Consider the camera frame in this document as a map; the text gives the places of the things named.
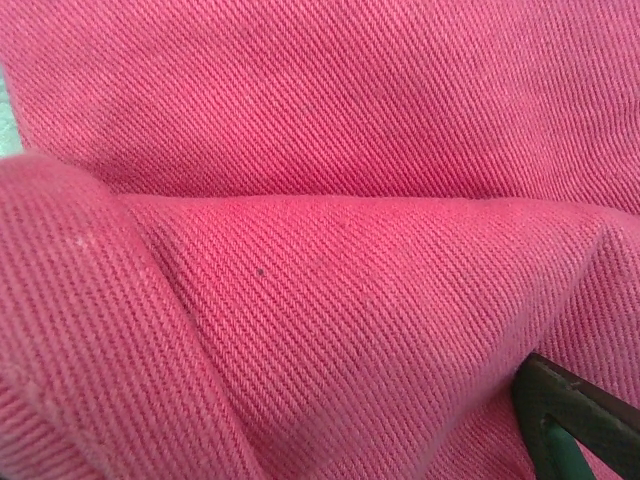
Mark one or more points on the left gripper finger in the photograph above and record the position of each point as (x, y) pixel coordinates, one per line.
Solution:
(555, 395)

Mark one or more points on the pink long pants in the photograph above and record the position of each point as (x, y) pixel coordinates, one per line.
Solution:
(310, 210)

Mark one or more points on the marble pattern table cover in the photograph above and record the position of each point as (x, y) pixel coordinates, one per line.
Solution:
(6, 130)

